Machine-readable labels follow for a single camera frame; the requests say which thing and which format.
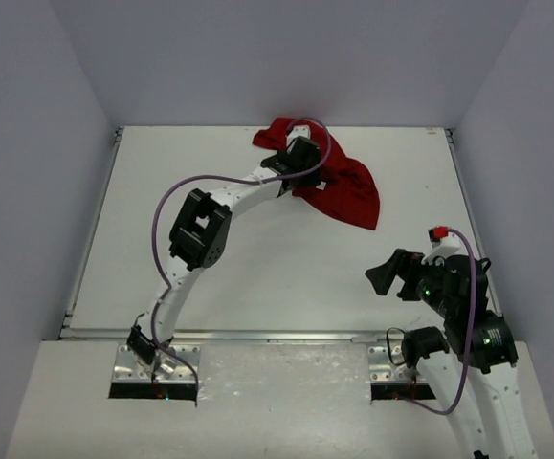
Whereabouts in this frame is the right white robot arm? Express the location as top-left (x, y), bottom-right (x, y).
top-left (365, 249), bottom-right (539, 458)

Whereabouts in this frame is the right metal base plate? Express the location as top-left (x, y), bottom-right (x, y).
top-left (366, 343), bottom-right (427, 385)

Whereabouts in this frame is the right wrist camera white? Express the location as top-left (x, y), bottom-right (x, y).
top-left (422, 226), bottom-right (461, 265)

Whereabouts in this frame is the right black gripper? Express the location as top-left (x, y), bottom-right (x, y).
top-left (365, 249), bottom-right (455, 318)

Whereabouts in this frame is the metal base plate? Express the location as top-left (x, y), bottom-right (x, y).
top-left (366, 343), bottom-right (427, 385)
top-left (111, 344), bottom-right (201, 384)

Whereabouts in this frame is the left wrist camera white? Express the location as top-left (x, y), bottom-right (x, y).
top-left (287, 124), bottom-right (311, 139)

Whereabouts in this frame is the red t-shirt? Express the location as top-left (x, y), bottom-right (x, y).
top-left (252, 118), bottom-right (381, 230)

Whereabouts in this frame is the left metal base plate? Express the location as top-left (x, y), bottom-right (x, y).
top-left (111, 344), bottom-right (201, 384)

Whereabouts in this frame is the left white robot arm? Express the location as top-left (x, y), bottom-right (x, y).
top-left (127, 136), bottom-right (332, 371)

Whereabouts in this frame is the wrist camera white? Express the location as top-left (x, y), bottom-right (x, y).
top-left (422, 226), bottom-right (461, 265)
top-left (287, 124), bottom-right (311, 139)

